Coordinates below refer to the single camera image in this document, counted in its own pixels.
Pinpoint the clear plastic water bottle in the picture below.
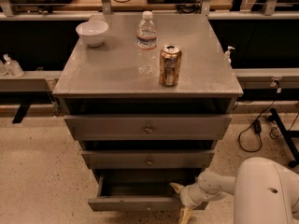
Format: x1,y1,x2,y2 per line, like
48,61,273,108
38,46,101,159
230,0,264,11
136,11,157,76

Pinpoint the grey top drawer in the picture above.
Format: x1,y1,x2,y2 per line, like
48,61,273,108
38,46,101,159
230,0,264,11
65,114,232,141

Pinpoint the clear sanitizer bottle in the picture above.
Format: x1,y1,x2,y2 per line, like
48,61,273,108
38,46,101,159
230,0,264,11
3,54,23,77

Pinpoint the white pump dispenser bottle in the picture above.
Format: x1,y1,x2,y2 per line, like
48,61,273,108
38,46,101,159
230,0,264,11
224,46,235,63

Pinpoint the grey drawer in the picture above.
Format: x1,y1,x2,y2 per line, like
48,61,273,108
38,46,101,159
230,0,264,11
81,150,214,169
65,114,232,141
88,168,201,211

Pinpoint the grey drawer cabinet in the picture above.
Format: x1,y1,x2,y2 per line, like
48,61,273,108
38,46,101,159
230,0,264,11
51,13,244,192

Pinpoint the black stand leg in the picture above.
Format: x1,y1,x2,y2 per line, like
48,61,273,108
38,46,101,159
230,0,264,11
270,108,299,168

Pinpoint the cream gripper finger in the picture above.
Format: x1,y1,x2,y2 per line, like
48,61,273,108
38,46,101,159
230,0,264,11
179,207,192,224
170,182,184,194

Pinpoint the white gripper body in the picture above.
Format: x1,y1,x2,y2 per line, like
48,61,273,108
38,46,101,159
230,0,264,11
180,184,206,209

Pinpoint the black floor power cable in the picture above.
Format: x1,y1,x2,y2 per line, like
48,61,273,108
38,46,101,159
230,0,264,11
237,101,277,154

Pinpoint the orange soda can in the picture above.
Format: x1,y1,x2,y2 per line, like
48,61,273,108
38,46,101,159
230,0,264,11
160,45,182,87

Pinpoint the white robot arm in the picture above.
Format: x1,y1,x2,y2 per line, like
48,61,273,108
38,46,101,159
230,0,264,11
170,157,299,224

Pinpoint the grey bottom drawer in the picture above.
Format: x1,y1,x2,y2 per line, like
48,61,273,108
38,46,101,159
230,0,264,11
88,168,201,211

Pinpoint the grey middle drawer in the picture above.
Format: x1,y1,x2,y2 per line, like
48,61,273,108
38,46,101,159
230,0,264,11
81,150,214,169

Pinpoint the white bowl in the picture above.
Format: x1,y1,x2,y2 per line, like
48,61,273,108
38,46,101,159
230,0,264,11
76,21,108,47

